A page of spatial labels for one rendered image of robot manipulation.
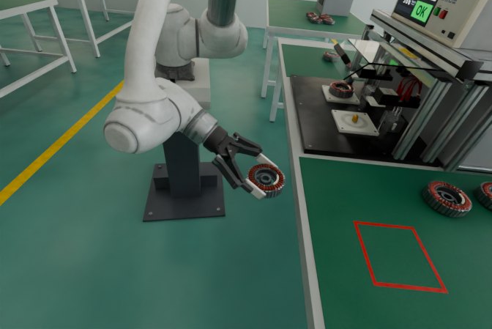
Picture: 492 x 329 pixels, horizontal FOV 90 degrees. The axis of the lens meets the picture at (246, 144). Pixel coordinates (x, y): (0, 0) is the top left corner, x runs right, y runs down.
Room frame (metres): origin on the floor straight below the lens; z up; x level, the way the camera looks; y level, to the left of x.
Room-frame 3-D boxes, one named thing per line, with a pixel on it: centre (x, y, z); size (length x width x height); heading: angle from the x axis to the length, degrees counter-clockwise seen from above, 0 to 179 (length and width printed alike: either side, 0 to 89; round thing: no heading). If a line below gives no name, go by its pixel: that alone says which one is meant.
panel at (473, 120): (0.98, -0.68, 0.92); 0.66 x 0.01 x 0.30; 0
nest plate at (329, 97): (1.10, -0.42, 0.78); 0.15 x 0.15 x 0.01; 0
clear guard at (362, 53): (0.83, -0.43, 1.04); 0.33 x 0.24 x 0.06; 90
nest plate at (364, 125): (0.86, -0.42, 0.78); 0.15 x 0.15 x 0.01; 0
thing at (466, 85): (0.98, -0.60, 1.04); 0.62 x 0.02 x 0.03; 0
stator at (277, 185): (0.50, -0.07, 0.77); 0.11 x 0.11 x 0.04
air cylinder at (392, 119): (0.86, -0.57, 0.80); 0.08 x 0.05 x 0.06; 0
